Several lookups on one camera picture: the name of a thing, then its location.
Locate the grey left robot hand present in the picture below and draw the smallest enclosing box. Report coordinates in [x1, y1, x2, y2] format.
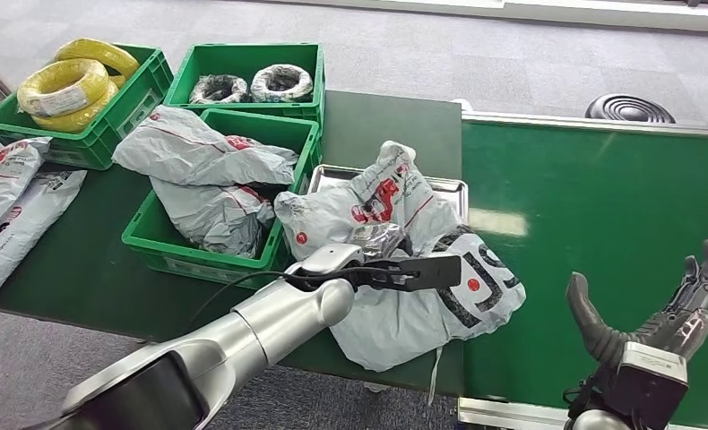
[353, 254, 463, 293]

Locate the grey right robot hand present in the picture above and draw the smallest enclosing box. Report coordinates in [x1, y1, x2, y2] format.
[566, 231, 708, 369]

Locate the white courier bag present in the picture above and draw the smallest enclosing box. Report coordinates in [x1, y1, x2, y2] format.
[0, 170, 88, 297]
[273, 141, 527, 405]
[0, 137, 52, 245]

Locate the green conveyor belt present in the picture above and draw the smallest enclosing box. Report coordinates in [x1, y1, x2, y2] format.
[457, 109, 708, 430]

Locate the metal tray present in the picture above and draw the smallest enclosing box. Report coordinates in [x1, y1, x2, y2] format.
[306, 164, 470, 224]

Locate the green plastic crate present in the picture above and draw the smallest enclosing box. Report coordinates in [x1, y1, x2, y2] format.
[162, 42, 326, 129]
[120, 107, 324, 291]

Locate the black round ribbed disc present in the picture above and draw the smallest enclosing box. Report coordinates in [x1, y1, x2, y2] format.
[585, 93, 677, 125]

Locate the grey courier bag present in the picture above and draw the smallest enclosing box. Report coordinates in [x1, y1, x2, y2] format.
[150, 177, 277, 260]
[111, 105, 298, 188]

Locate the green crate with white label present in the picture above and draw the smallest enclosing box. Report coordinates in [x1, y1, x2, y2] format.
[0, 42, 175, 171]

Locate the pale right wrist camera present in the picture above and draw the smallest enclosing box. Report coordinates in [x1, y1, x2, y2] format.
[612, 340, 689, 430]

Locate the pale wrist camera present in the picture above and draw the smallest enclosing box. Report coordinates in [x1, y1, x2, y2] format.
[612, 340, 689, 430]
[285, 243, 364, 277]

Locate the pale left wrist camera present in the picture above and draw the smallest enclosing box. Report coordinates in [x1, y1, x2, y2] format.
[285, 243, 364, 277]

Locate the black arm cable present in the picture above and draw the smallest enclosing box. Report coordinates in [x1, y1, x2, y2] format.
[188, 265, 402, 324]

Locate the black wire coil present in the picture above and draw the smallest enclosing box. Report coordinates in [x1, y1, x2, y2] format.
[188, 73, 252, 106]

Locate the yellow wire coil with label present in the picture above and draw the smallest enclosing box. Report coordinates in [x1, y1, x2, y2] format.
[16, 57, 110, 117]

